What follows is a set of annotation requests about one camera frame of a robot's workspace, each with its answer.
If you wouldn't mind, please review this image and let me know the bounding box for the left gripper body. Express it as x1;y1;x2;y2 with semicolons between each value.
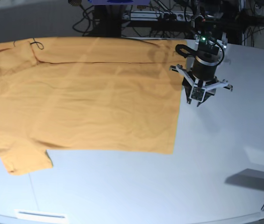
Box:
192;52;220;81

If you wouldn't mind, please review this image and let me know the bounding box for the orange yellow T-shirt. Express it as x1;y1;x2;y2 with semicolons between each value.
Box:
0;37;186;175

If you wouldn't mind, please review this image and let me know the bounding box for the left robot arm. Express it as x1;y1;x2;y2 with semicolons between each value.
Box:
170;0;233;105

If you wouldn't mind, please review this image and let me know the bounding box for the white power strip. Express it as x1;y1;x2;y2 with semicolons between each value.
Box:
122;11;193;22

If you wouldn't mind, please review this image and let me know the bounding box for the white label strip on table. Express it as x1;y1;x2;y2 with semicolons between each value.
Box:
14;209;67;219

